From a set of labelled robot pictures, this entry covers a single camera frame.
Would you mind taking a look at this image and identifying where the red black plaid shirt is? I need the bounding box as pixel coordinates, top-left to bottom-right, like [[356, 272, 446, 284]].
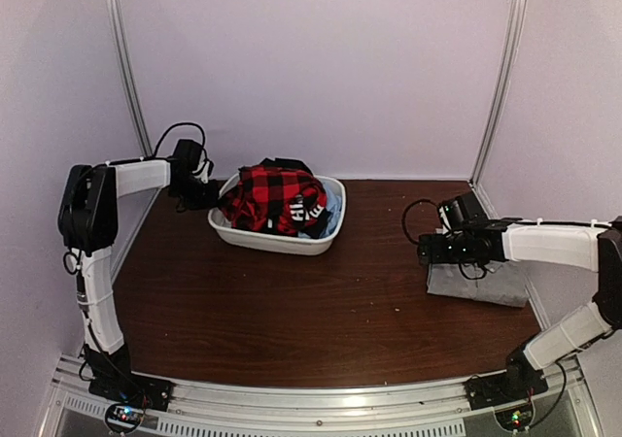
[[218, 165, 330, 239]]

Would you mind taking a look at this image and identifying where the circuit board with leds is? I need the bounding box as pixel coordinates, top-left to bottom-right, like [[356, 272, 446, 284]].
[[495, 404, 535, 432], [104, 403, 144, 433]]

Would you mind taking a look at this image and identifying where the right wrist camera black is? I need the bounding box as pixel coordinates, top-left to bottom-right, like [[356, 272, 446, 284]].
[[437, 191, 488, 230]]

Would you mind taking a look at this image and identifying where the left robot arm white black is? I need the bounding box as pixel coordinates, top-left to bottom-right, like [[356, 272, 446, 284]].
[[57, 151, 218, 402]]

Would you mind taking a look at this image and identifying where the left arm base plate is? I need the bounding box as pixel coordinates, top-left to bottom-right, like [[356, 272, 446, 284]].
[[88, 373, 173, 412]]

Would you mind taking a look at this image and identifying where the right aluminium frame post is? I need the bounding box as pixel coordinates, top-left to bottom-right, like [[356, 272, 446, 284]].
[[469, 0, 528, 187]]

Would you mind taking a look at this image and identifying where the right circuit board with leds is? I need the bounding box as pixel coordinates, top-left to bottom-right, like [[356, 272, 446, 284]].
[[495, 404, 535, 432]]

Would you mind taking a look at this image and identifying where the front aluminium rail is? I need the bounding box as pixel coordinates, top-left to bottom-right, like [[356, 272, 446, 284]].
[[34, 355, 605, 436]]

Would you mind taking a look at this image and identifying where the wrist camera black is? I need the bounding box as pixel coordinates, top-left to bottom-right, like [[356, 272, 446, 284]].
[[437, 191, 488, 230], [173, 139, 214, 177]]

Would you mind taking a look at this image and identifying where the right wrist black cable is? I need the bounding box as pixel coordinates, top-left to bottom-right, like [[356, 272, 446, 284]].
[[400, 198, 446, 245]]

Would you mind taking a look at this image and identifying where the light blue shirt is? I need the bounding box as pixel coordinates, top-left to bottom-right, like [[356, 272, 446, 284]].
[[297, 183, 342, 239]]

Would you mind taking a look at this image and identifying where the left circuit board with leds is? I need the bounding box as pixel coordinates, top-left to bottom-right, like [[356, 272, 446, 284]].
[[104, 403, 144, 433]]

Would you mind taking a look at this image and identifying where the aluminium frame post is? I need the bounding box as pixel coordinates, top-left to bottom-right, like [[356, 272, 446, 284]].
[[469, 0, 528, 187], [105, 0, 154, 156]]

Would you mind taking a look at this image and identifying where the folded grey button shirt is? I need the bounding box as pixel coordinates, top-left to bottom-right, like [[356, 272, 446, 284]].
[[427, 262, 529, 308]]

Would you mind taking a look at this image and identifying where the white plastic laundry basket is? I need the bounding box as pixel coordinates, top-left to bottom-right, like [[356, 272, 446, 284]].
[[207, 175, 347, 256]]

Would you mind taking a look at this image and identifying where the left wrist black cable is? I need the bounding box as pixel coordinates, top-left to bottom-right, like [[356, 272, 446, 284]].
[[153, 122, 208, 161]]

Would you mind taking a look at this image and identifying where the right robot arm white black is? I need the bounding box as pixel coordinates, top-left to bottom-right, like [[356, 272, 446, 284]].
[[417, 218, 621, 400]]

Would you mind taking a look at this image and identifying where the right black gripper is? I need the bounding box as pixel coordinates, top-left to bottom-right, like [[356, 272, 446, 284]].
[[418, 233, 476, 266]]

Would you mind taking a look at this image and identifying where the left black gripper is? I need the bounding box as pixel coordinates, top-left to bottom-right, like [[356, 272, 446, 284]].
[[170, 175, 218, 210]]

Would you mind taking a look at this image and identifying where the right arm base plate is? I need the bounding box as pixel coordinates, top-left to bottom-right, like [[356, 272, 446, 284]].
[[464, 373, 548, 410]]

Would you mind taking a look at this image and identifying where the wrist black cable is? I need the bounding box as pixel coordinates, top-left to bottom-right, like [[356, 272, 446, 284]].
[[153, 122, 208, 161], [400, 198, 446, 245]]

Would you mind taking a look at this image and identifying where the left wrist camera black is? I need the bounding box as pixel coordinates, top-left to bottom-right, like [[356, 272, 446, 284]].
[[173, 139, 214, 177]]

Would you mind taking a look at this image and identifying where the left aluminium frame post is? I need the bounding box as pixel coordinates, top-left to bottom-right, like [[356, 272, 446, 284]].
[[105, 0, 154, 156]]

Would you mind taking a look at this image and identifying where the black shirt in basket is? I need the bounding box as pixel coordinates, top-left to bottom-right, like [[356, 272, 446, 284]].
[[260, 157, 313, 175]]

